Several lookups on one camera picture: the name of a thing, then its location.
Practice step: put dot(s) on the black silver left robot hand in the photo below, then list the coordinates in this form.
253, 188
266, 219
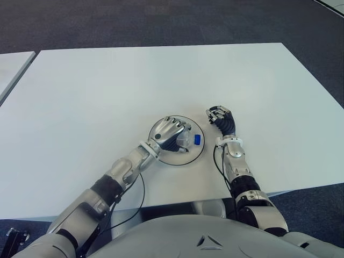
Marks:
168, 133

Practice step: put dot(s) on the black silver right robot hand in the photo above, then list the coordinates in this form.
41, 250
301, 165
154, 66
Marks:
228, 123

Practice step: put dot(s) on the clear bottle with blue cap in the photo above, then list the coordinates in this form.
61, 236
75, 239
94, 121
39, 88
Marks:
188, 139

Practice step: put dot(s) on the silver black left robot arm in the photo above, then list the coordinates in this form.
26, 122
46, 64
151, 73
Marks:
88, 204

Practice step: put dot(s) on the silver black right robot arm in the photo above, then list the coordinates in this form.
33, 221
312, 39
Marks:
242, 185

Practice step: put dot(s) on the white plate with black rim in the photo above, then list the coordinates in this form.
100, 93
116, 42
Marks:
182, 158

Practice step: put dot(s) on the grey robot torso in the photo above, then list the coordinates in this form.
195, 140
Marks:
209, 239

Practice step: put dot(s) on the white neighbouring table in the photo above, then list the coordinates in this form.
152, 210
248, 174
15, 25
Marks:
12, 72

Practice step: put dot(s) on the black metal caster bracket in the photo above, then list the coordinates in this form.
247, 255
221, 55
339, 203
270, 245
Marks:
16, 240

